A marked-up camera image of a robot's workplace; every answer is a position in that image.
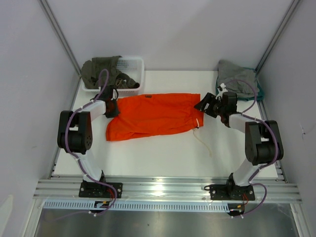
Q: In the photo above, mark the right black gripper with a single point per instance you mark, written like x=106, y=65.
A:
x=209, y=98

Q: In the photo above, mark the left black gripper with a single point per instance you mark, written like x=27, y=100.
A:
x=116, y=112

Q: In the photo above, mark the orange shorts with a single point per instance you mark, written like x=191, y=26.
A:
x=154, y=114

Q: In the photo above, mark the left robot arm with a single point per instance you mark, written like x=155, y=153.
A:
x=75, y=137

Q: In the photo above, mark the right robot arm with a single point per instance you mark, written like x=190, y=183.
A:
x=263, y=145

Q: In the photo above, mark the olive green shorts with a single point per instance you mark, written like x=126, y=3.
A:
x=94, y=73

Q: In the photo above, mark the grey folded shorts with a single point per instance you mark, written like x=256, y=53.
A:
x=228, y=64

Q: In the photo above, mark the teal folded shorts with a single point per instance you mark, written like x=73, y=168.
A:
x=259, y=95

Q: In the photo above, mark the white plastic basket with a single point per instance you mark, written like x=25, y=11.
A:
x=133, y=67

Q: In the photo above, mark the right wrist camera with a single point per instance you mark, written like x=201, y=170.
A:
x=221, y=89

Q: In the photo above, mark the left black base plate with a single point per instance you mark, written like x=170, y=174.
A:
x=94, y=190

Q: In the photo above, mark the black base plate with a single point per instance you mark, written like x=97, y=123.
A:
x=94, y=190
x=230, y=191

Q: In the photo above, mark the aluminium mounting rail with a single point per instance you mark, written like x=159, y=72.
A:
x=164, y=189

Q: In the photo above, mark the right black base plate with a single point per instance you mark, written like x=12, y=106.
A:
x=230, y=191

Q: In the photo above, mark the slotted cable duct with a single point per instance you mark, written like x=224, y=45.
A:
x=138, y=205

